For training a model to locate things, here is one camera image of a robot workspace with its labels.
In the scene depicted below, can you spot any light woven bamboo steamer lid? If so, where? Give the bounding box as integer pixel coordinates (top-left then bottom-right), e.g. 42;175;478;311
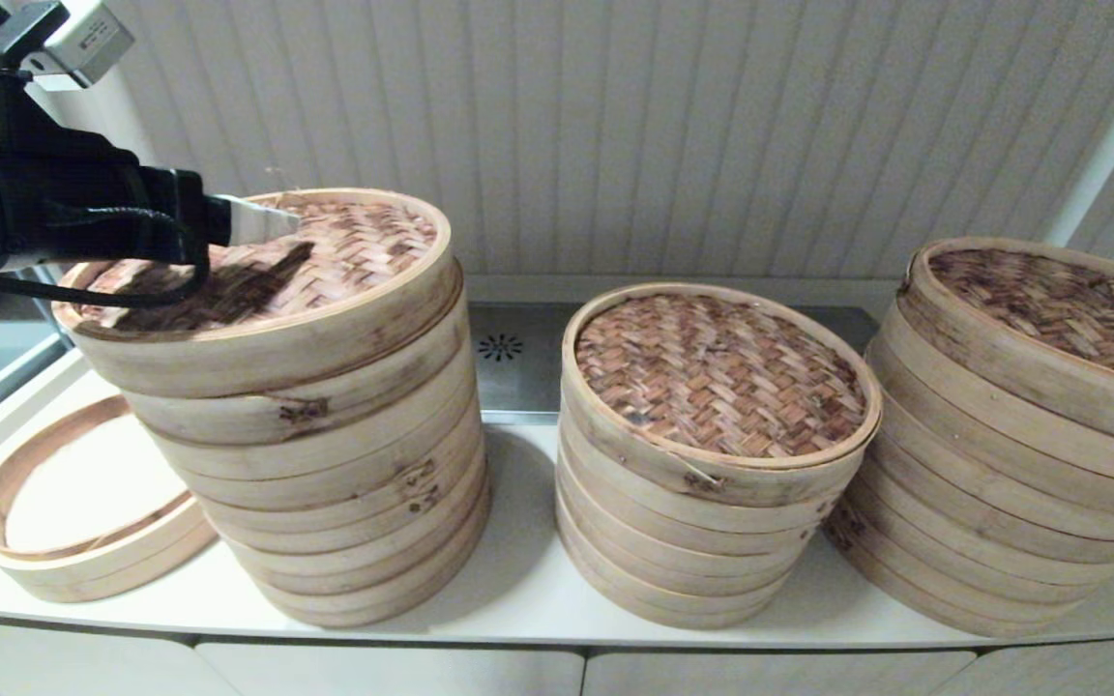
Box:
51;188;466;399

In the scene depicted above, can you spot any tall left steamer stack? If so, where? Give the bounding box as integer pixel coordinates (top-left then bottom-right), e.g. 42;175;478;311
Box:
122;261;470;449

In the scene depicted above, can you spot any bamboo steamer basket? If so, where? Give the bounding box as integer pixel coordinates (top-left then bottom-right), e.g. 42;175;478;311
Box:
555;474;814;583
272;505;490;629
201;418;488;556
557;522;790;631
136;340;478;483
864;338;1114;520
555;498;800;607
252;485;493;607
826;493;1114;602
878;304;1114;491
833;541;1095;640
842;454;1114;566
226;456;492;581
191;384;484;513
862;387;1114;542
557;416;850;535
11;524;221;604
0;394;215;589
555;445;834;561

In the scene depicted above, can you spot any dark woven bamboo steamer lid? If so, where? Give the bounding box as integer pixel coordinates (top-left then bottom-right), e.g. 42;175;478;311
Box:
894;237;1114;451
560;281;883;508

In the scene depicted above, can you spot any stainless steel drain panel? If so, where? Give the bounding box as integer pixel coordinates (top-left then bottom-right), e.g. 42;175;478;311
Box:
468;304;879;427

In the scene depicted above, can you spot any beige cabinet door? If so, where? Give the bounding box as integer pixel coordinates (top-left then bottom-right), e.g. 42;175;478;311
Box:
0;613;220;696
924;633;1114;696
197;640;585;696
584;649;976;696

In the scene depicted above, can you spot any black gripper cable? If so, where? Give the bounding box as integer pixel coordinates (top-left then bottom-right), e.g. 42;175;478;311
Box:
0;205;212;311

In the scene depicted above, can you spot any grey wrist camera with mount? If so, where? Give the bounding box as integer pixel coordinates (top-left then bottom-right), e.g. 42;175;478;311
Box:
0;0;135;131

